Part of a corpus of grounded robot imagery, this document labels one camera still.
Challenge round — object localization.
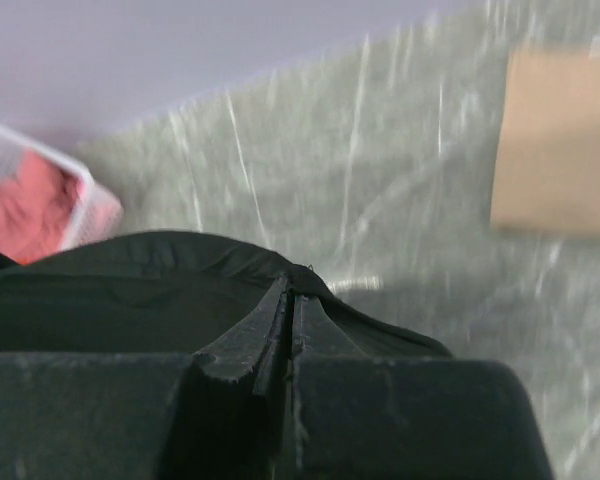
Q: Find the black t-shirt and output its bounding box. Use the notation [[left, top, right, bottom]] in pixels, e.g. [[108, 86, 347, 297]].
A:
[[0, 231, 448, 357]]

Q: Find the pink t-shirt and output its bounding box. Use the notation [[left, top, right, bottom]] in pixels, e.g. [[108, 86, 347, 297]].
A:
[[0, 150, 82, 264]]

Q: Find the folded tan t-shirt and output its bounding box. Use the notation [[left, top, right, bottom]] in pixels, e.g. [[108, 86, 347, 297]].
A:
[[490, 37, 600, 236]]

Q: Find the white plastic basket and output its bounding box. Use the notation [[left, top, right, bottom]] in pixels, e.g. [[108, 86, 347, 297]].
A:
[[0, 125, 123, 264]]

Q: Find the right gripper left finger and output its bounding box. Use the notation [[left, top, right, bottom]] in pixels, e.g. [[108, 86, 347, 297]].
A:
[[0, 280, 288, 479]]

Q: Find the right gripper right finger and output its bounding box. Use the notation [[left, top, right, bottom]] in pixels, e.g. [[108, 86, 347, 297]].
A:
[[292, 297, 553, 479]]

